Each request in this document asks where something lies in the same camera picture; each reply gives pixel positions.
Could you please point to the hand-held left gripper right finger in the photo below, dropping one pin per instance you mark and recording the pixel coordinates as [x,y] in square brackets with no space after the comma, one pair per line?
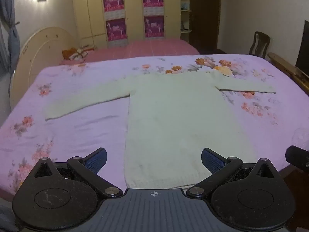
[211,159]

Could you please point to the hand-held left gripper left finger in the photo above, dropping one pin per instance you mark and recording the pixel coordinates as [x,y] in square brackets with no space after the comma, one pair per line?
[97,160]

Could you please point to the pale green knitted sweater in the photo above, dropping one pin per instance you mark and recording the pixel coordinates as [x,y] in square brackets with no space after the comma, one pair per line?
[169,113]

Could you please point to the bed with floral purple sheet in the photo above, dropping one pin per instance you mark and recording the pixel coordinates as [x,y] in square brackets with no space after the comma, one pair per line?
[84,130]

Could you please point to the orange and white pillow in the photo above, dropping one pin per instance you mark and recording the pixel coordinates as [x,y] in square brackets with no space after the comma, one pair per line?
[77,53]

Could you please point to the dark flat screen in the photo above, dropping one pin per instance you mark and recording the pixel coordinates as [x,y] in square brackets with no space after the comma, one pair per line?
[303,48]

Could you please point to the dark wooden chair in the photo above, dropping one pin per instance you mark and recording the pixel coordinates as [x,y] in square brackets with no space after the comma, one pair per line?
[259,43]

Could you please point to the cream round headboard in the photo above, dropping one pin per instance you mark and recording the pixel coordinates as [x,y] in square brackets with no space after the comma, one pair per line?
[41,50]

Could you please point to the dark wooden door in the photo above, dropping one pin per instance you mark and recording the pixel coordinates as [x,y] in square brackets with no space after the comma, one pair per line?
[205,17]

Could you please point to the cream wardrobe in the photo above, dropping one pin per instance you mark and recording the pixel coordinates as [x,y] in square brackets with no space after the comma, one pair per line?
[91,12]

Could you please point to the grey blue curtain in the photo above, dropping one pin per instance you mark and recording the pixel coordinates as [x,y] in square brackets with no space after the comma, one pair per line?
[10,38]

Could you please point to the corner shelf unit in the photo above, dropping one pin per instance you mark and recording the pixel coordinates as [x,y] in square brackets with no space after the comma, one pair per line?
[185,9]

